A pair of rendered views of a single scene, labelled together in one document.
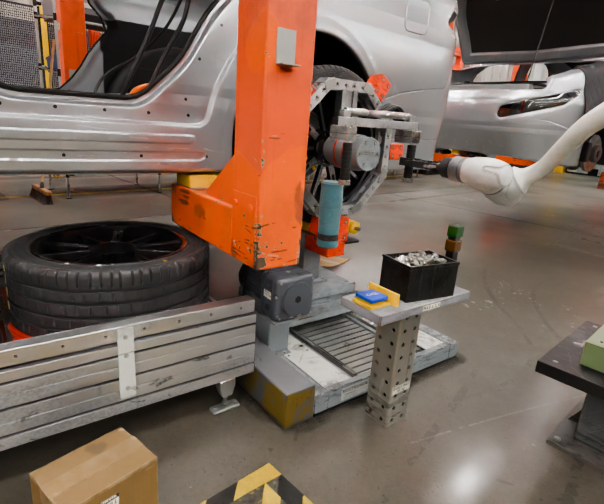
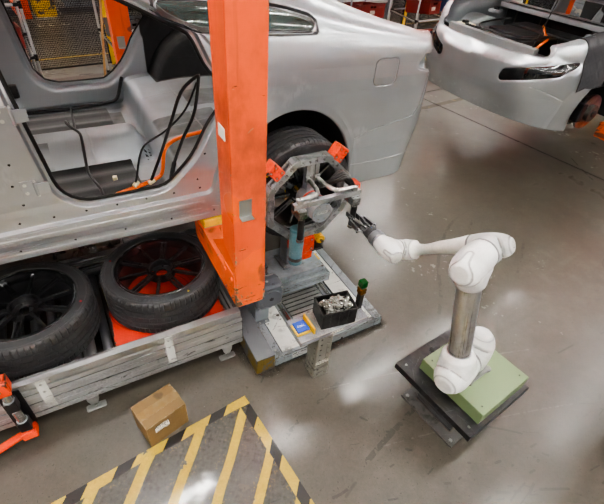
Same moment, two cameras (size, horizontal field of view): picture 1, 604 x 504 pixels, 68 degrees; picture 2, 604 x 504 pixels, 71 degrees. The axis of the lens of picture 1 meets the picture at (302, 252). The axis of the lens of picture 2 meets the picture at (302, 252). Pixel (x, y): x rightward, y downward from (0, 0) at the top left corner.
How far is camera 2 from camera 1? 129 cm
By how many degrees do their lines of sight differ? 24
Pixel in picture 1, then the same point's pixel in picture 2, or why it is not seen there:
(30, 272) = (117, 301)
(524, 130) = (518, 96)
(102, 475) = (161, 411)
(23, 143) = (102, 229)
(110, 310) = (160, 320)
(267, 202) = (240, 278)
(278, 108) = (243, 236)
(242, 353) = (234, 334)
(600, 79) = (603, 52)
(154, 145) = (179, 211)
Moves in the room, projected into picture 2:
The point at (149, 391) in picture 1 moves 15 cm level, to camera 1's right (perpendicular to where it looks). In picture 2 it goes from (183, 358) to (209, 362)
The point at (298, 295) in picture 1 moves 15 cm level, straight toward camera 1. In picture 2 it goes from (271, 297) to (266, 316)
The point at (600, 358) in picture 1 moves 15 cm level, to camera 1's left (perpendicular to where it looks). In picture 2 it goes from (428, 369) to (399, 364)
